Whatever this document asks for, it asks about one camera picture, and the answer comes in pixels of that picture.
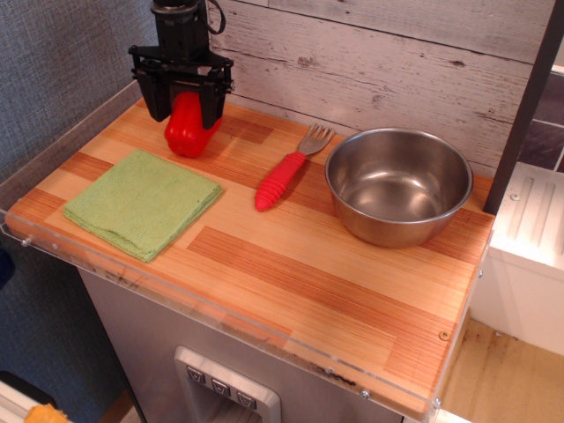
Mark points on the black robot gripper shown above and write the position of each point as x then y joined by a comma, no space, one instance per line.
183,56

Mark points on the white toy sink unit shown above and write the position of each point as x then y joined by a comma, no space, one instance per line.
521,291

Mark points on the folded green cloth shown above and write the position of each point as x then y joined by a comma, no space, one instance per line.
142,204

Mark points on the fork with red handle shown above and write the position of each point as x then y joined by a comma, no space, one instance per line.
275,184

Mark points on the yellow object bottom left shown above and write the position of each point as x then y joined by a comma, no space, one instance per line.
45,413

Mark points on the red toy bell pepper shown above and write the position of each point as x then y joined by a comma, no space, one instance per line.
185,132

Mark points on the stainless steel bowl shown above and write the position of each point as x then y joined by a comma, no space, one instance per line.
397,188

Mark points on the dark grey right post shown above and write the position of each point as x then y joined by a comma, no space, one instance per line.
531,97

